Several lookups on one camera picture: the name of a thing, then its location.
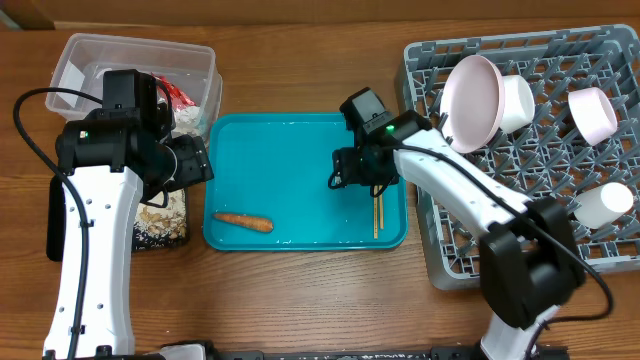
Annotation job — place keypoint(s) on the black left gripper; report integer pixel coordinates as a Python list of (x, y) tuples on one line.
[(196, 166)]

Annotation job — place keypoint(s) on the clear plastic waste bin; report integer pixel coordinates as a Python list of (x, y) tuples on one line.
[(87, 57)]

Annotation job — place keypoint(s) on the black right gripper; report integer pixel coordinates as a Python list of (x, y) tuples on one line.
[(348, 173)]

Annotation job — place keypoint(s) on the rice and peanuts food waste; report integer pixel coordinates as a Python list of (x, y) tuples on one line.
[(162, 227)]

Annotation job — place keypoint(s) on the white bowl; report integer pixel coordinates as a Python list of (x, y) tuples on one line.
[(519, 107)]

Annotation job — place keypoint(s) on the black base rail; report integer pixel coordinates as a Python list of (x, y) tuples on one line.
[(205, 350)]

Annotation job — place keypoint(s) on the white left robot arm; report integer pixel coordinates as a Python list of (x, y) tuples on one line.
[(119, 156)]

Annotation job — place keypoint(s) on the black tray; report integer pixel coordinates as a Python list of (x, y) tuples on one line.
[(56, 223)]

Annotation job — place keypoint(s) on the white cup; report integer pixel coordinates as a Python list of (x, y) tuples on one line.
[(603, 205)]

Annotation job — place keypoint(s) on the carrot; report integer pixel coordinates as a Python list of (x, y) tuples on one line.
[(259, 224)]

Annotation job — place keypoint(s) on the pink bowl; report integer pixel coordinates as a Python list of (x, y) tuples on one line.
[(593, 114)]

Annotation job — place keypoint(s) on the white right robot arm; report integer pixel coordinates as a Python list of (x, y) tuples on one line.
[(527, 249)]

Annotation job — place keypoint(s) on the pink plate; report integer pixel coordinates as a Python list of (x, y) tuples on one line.
[(473, 99)]

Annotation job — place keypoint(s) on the wooden chopstick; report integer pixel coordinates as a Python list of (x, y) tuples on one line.
[(381, 211), (376, 218)]

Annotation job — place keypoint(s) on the white tissue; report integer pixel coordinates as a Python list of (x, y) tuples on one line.
[(187, 121)]

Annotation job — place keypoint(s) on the red snack wrapper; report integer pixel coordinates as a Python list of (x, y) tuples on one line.
[(180, 100)]

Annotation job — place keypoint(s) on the teal serving tray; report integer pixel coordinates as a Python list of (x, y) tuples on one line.
[(276, 166)]

